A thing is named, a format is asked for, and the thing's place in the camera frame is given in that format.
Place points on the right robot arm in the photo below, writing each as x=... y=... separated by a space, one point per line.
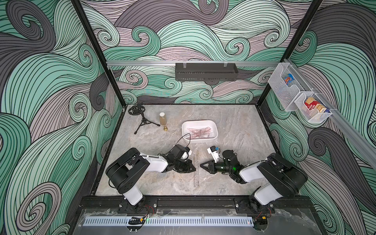
x=284 y=179

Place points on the white slotted cable duct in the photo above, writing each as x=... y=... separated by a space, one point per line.
x=223 y=221

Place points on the wide red ruler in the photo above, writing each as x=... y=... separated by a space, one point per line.
x=202 y=133

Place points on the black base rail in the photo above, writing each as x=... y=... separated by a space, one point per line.
x=238 y=202

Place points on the red set square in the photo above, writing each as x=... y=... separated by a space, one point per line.
x=195 y=131

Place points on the red card boxes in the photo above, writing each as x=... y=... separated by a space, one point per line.
x=313 y=104

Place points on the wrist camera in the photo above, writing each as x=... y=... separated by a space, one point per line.
x=214 y=152
x=181 y=152

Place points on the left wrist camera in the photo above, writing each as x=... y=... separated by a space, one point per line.
x=181 y=152

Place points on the clear wall bin upper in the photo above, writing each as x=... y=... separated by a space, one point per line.
x=286 y=95

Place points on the long pink clear ruler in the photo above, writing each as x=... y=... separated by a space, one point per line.
x=196 y=173

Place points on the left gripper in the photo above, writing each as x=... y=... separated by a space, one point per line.
x=188 y=164

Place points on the white storage box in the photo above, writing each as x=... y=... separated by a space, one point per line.
x=199 y=131

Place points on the aluminium right rail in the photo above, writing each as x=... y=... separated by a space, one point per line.
x=352 y=135

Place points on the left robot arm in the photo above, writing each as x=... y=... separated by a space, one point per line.
x=125 y=172

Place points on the clear wall bin lower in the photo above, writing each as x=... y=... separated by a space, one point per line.
x=311 y=116

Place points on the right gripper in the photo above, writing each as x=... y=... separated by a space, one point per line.
x=212 y=166

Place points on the blue packet in bin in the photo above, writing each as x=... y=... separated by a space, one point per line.
x=289 y=79

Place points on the small black tripod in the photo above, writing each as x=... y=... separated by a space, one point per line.
x=138 y=110

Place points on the aluminium rail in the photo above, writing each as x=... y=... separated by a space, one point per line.
x=352 y=135
x=114 y=63

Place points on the aluminium back rail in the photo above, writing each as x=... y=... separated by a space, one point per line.
x=114 y=63

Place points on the amber bottle white cap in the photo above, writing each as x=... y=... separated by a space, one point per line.
x=163 y=121

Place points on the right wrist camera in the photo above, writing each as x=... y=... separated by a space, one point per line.
x=214 y=152

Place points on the clear wall bin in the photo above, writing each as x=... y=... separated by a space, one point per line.
x=311 y=116
x=286 y=95

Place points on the black wall tray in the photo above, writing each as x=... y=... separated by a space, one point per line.
x=206 y=72

